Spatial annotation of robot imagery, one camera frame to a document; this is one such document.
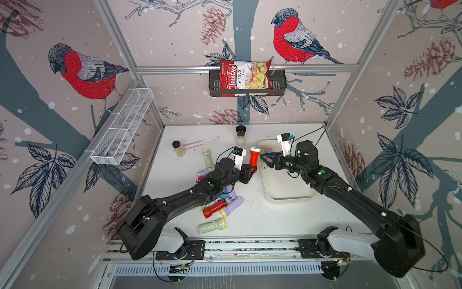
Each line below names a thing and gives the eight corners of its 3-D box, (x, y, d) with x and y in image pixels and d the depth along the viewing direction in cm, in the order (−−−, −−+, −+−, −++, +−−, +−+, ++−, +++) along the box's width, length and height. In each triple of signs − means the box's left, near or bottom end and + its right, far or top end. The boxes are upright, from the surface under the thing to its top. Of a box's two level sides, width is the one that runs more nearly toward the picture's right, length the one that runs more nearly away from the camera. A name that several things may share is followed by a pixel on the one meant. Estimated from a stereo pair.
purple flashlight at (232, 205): (227, 216, 84) (226, 214, 81) (222, 210, 86) (222, 207, 83) (244, 203, 88) (244, 200, 85) (239, 197, 90) (239, 194, 87)
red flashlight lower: (205, 219, 83) (205, 217, 81) (202, 212, 85) (201, 210, 83) (228, 206, 87) (227, 204, 85) (224, 199, 89) (224, 197, 87)
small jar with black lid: (176, 156, 107) (171, 146, 99) (177, 151, 110) (173, 140, 102) (184, 156, 107) (179, 146, 99) (185, 151, 110) (181, 140, 102)
